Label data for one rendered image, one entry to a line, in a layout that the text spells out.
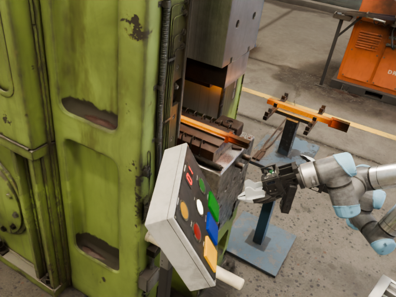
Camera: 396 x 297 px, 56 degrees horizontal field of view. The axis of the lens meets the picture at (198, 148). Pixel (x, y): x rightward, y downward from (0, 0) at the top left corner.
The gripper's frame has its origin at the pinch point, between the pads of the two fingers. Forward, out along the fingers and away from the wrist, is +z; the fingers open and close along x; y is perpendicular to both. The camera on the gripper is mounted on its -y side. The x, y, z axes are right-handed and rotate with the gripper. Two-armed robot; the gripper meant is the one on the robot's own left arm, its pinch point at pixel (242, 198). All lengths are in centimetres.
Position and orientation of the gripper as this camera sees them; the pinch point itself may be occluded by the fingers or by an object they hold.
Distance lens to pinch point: 123.6
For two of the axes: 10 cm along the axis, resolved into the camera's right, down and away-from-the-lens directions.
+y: -4.0, -7.8, -4.8
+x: -0.8, 5.5, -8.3
